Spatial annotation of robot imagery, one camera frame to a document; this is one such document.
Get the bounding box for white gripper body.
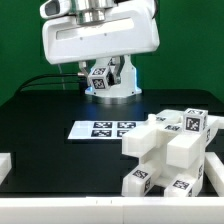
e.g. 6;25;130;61
42;0;160;64

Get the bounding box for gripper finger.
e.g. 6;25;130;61
79;61;91;78
109;56;125;84

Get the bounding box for white tagged cube nut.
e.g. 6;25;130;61
183;108;208;133
89;66;110;90

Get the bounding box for white chair back frame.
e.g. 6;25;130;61
122;108;224;169

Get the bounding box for white chair seat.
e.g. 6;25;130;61
145;133;206;190

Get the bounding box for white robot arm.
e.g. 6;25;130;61
40;0;160;103

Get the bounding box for black base cables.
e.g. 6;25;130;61
15;73;89;94

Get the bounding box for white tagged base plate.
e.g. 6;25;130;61
68;121;142;140

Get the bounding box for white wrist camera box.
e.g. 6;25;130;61
40;0;72;19

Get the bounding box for white left fence rail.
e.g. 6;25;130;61
0;153;12;184

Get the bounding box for white front fence rail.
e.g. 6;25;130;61
0;197;224;224

